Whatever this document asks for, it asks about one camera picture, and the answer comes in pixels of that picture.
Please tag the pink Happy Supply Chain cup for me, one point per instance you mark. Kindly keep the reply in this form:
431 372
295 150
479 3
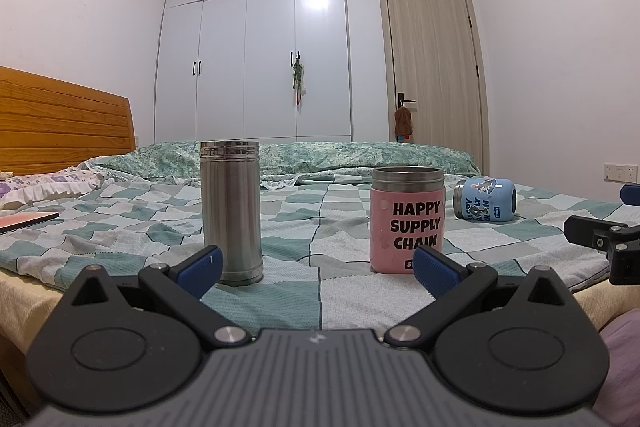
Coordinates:
407 211

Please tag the black door handle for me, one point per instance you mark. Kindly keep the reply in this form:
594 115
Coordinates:
402 101

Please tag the white built-in wardrobe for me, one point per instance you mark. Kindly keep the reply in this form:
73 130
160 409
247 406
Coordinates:
224 71

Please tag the green hanging wardrobe ornament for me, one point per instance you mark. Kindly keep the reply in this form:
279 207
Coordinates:
298 80

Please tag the green checkered bed sheet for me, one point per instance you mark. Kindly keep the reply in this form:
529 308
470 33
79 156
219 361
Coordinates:
315 246

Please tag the orange wooden headboard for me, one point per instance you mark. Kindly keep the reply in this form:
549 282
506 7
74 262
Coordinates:
48 124

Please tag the purple floral pillow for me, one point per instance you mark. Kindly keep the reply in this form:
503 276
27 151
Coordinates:
17 191

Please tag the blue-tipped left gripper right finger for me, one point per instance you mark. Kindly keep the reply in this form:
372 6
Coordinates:
518 346

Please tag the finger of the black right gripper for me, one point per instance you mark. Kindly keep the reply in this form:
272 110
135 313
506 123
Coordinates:
613 231

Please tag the tall stainless steel cup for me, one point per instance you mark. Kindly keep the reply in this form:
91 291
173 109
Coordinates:
230 193

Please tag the pink flat book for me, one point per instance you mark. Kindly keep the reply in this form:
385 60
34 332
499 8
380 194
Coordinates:
24 219

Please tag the white wall socket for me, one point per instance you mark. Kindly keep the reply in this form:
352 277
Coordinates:
618 173

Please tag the light blue printed cup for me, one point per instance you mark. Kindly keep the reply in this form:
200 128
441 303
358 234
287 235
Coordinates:
484 199

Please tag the light wooden door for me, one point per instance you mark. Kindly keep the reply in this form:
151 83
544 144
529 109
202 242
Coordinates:
432 54

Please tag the green floral duvet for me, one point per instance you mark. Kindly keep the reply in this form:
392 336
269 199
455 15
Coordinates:
283 164

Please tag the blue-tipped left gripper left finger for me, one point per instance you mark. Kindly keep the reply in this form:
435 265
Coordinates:
117 344

